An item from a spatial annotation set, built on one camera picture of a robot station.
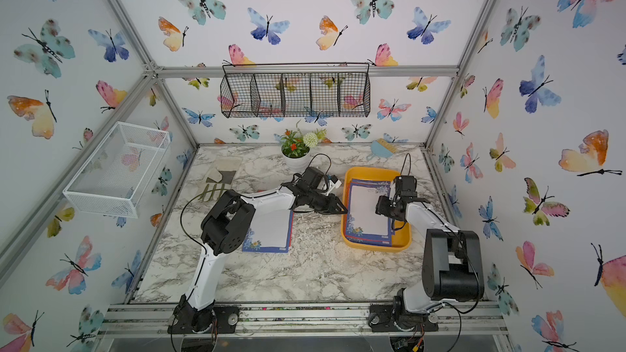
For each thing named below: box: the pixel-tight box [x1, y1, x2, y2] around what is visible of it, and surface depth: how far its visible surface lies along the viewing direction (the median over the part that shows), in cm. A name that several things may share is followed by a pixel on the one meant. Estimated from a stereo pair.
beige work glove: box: [198, 155, 243, 203], surface depth 110 cm
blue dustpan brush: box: [365, 137, 397, 161], surface depth 121 cm
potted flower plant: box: [281, 119, 327, 172], surface depth 103 cm
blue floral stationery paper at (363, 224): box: [344, 178, 395, 247], surface depth 96 cm
